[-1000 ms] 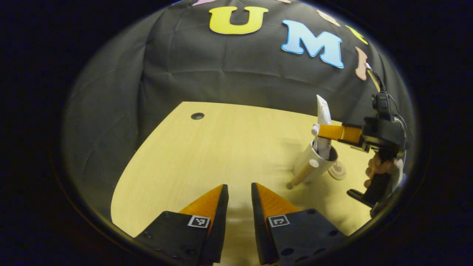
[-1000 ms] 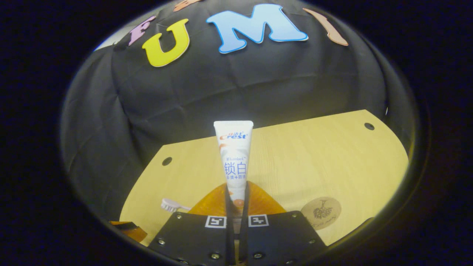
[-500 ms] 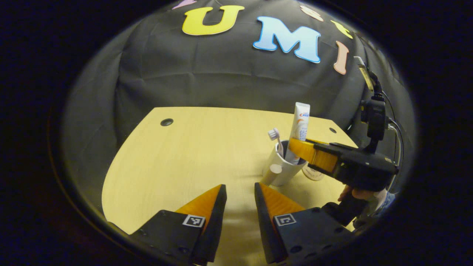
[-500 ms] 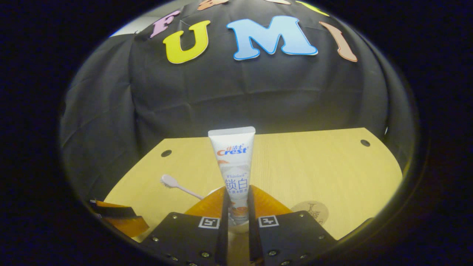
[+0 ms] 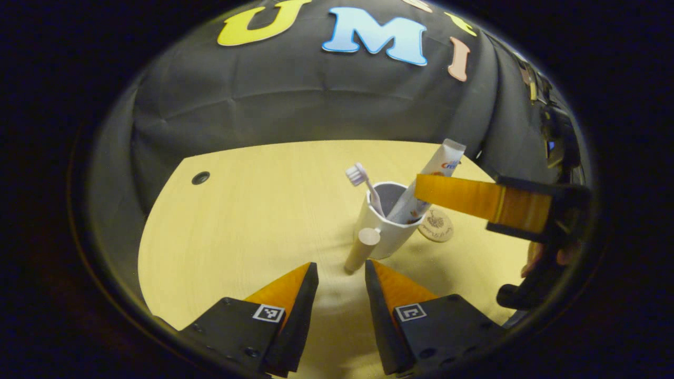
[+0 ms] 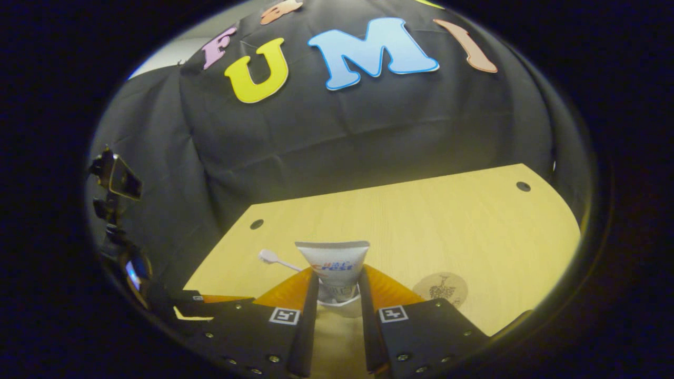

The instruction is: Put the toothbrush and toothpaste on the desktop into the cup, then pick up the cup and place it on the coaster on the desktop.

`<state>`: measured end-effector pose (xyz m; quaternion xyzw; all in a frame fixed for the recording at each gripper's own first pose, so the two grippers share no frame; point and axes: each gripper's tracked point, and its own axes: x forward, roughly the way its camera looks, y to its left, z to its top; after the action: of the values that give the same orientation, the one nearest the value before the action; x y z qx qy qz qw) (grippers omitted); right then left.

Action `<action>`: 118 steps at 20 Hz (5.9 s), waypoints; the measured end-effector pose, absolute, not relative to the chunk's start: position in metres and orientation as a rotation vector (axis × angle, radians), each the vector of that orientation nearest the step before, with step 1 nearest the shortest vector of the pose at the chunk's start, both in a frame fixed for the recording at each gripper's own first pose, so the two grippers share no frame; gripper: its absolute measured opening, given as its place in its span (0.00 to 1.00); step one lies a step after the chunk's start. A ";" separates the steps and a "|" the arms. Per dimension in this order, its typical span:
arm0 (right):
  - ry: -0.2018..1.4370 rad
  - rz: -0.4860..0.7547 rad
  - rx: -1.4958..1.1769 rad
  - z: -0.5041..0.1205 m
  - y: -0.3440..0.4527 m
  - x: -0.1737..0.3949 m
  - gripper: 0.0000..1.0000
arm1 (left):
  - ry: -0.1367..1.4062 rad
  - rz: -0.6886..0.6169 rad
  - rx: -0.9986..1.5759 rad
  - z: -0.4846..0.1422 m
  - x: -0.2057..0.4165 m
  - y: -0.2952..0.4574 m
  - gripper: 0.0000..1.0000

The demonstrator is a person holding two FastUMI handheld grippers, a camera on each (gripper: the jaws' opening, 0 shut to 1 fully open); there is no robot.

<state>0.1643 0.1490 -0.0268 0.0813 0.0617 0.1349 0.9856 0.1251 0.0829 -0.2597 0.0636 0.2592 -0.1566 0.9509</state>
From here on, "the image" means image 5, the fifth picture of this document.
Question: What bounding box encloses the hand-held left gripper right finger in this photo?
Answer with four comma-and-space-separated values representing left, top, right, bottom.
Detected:
364, 259, 509, 377

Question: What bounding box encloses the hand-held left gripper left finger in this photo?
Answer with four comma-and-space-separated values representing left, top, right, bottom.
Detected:
153, 262, 320, 378

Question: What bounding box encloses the round wooden coaster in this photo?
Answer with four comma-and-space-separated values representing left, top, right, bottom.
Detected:
418, 208, 454, 243

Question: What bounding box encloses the white toothpaste tube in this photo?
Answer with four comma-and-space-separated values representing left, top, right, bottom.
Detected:
386, 138, 467, 225

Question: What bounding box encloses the white cup with wooden handle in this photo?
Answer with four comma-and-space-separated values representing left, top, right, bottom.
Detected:
344, 181, 425, 275

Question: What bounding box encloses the white toothbrush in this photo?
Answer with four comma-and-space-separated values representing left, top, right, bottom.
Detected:
345, 162, 385, 217

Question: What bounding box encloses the light wooden desktop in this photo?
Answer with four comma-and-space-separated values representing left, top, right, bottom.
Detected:
138, 139, 532, 379

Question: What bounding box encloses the black backdrop cloth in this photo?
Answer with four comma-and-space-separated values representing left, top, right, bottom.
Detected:
90, 0, 569, 248

